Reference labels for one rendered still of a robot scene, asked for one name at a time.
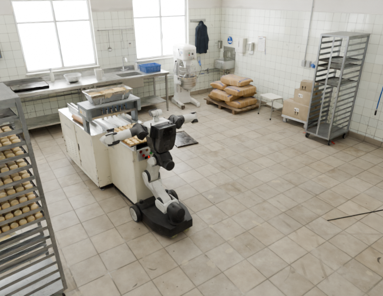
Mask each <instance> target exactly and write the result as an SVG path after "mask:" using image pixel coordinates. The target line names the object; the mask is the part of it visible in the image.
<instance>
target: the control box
mask: <svg viewBox="0 0 383 296"><path fill-rule="evenodd" d="M146 149H148V151H146ZM140 151H142V153H140ZM150 152H151V151H150V147H149V146H147V147H143V148H141V149H137V150H136V156H137V161H138V162H139V161H142V160H145V159H146V157H147V159H148V158H150V157H152V156H153V154H154V153H152V154H150ZM143 154H144V155H145V156H144V157H143V156H142V155H143Z"/></svg>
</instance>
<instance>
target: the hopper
mask: <svg viewBox="0 0 383 296"><path fill-rule="evenodd" d="M113 88H124V89H125V90H121V91H117V92H111V93H105V94H101V95H96V96H90V94H95V93H97V92H100V91H101V90H103V91H105V92H106V91H108V90H112V89H113ZM132 89H133V88H131V87H128V86H126V85H124V84H121V85H114V86H108V87H104V88H98V89H92V90H86V91H82V92H83V94H84V95H85V96H86V98H87V99H88V101H89V102H90V103H91V104H93V105H100V104H104V103H109V102H114V101H118V100H123V99H128V97H129V95H130V93H131V91H132Z"/></svg>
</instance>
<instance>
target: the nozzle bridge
mask: <svg viewBox="0 0 383 296"><path fill-rule="evenodd" d="M121 104H122V105H121ZM124 105H125V107H126V110H124ZM77 106H78V112H79V116H81V117H82V121H83V128H84V131H85V132H87V133H90V126H89V122H92V121H93V120H96V119H100V118H103V117H108V116H113V115H118V114H121V113H126V112H130V111H131V116H132V119H133V120H135V121H137V120H138V115H137V111H138V110H141V105H140V98H139V97H136V96H134V95H131V94H130V95H129V97H128V99H123V100H118V101H114V102H109V103H104V104H100V105H93V104H91V103H90V102H89V101H85V102H79V103H77ZM112 106H113V107H112ZM107 107H108V108H109V111H108V108H107ZM115 107H116V108H117V112H115ZM120 107H121V111H120V109H119V108H120ZM110 108H112V110H113V111H112V113H111V112H110ZM103 109H104V112H103V115H102V113H101V110H102V111H103ZM106 109H107V111H108V114H106Z"/></svg>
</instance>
